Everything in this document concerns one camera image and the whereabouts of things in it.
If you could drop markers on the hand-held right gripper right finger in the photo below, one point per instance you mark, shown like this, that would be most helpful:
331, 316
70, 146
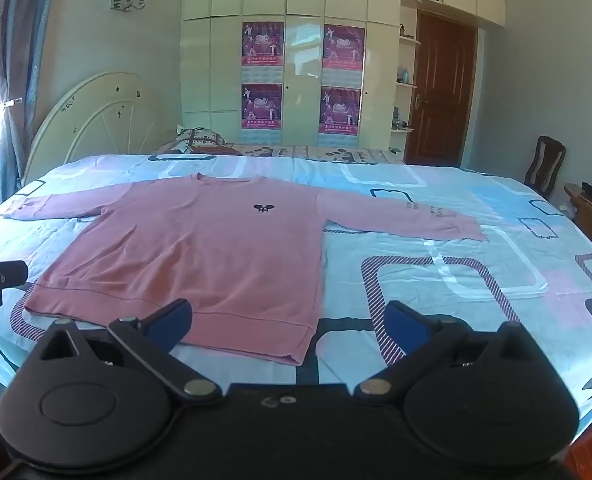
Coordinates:
407, 324

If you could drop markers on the cream corner shelf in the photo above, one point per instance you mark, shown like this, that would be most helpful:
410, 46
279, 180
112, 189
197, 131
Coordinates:
405, 85

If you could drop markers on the cream round headboard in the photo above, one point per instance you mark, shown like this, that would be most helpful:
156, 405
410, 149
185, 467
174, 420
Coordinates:
101, 120

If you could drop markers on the small black object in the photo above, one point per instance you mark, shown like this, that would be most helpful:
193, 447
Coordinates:
590, 192

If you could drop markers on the patterned pastel bedsheet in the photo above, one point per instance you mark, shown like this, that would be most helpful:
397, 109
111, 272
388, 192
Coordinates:
426, 280

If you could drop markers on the patterned pillow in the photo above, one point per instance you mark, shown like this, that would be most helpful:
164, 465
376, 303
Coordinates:
196, 137

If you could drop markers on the brown wooden door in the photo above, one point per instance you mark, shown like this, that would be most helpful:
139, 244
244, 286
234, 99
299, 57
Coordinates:
441, 90

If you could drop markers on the purple wall poster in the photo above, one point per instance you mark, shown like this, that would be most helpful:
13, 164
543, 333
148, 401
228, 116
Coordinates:
262, 45
261, 106
339, 110
343, 47

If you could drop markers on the orange knitted cushion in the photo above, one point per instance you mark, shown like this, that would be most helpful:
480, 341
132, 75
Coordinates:
221, 149

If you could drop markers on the blue curtain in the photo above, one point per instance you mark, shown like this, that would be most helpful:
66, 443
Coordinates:
21, 35

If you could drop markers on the floral bedspread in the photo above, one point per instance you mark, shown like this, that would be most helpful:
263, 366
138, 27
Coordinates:
296, 152

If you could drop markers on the dark wooden chair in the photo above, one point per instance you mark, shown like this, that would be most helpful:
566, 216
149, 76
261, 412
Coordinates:
546, 160

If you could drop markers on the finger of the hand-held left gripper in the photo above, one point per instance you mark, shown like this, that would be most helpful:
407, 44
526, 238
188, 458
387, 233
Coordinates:
13, 271

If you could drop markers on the cream wardrobe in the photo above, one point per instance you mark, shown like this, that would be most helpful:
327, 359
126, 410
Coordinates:
306, 0

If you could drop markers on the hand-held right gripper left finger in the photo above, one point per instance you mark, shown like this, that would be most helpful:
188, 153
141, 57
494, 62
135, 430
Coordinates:
170, 321

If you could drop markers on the pink sweatshirt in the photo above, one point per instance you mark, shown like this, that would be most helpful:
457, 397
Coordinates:
201, 260

